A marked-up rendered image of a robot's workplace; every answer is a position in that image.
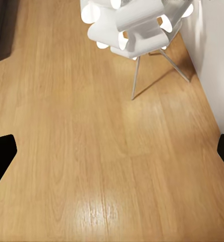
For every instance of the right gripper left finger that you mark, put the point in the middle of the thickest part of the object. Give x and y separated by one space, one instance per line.
8 150

